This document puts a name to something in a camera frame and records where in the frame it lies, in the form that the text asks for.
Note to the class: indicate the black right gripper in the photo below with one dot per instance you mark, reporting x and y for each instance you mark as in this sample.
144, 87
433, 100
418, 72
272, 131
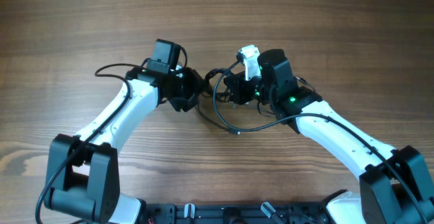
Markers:
239, 87

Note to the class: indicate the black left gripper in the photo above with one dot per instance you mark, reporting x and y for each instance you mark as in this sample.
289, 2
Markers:
196, 85

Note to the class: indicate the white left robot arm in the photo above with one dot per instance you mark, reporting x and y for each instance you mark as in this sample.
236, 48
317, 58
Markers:
82, 178

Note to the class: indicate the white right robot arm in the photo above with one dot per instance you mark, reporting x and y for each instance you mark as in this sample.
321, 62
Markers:
395, 185

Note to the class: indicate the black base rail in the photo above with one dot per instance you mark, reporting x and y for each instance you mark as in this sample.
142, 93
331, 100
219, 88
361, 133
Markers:
292, 213

